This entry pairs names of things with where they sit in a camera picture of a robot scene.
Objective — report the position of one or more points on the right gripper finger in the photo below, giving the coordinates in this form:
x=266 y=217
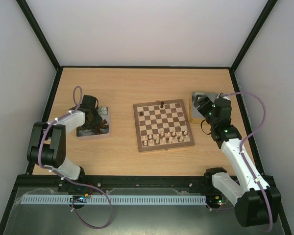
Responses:
x=203 y=98
x=197 y=100

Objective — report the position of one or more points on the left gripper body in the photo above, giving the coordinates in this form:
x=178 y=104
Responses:
x=95 y=121

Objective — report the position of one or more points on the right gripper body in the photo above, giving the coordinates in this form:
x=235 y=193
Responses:
x=203 y=105

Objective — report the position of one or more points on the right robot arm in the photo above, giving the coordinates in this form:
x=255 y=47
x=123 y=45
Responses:
x=255 y=201

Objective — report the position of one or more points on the dark chess piece in tray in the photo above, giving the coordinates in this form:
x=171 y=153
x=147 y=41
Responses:
x=104 y=124

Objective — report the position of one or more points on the wooden chess board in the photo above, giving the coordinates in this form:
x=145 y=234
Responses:
x=173 y=117

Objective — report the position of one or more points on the right metal tin tray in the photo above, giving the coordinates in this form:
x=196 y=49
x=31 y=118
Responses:
x=195 y=116

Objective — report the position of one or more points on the metal tin tray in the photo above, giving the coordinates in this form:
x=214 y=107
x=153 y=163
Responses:
x=103 y=111
x=195 y=116

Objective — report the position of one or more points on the left metal tin tray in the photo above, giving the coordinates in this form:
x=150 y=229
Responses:
x=103 y=111

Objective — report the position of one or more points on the black frame base rail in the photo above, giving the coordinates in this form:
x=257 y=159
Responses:
x=191 y=184

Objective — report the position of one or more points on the light blue cable duct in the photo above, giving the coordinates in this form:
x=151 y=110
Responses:
x=114 y=200

